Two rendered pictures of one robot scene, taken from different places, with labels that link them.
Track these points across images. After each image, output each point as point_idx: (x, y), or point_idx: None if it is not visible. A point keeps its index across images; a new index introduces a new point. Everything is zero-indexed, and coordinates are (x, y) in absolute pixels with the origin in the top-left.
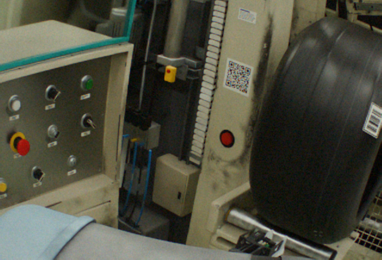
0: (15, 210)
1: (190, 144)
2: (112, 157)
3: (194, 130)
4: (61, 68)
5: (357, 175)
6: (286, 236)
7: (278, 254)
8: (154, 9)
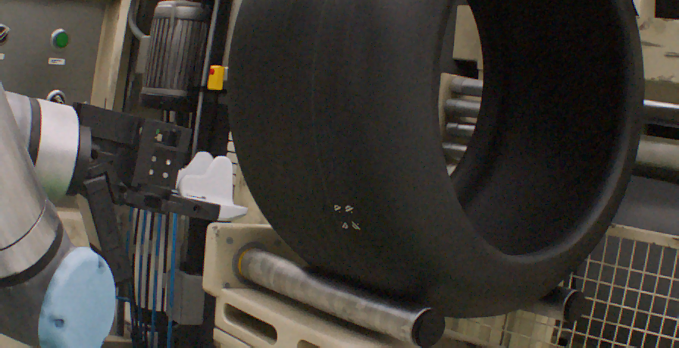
0: None
1: None
2: None
3: (228, 145)
4: (20, 2)
5: (386, 34)
6: (225, 157)
7: (211, 201)
8: None
